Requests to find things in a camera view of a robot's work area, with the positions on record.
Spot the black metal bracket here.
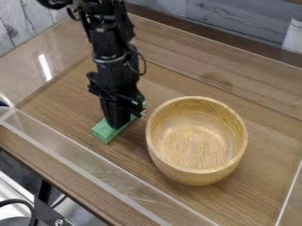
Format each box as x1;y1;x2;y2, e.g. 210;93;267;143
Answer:
35;198;75;226

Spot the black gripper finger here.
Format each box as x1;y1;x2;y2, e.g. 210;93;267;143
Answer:
100;97;130;129
126;102;146;119

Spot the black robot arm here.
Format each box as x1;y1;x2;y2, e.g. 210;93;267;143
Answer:
36;0;146;129

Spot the green rectangular block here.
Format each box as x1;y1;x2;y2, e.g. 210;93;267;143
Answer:
91;115;138;144

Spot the light brown wooden bowl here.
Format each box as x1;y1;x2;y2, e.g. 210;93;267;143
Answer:
146;96;247;186

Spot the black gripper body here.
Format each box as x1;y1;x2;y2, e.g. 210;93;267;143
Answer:
86;57;144;109

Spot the clear acrylic tray enclosure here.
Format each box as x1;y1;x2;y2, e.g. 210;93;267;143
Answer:
0;11;302;226

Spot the black cable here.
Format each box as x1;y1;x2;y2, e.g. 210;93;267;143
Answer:
0;199;37;226

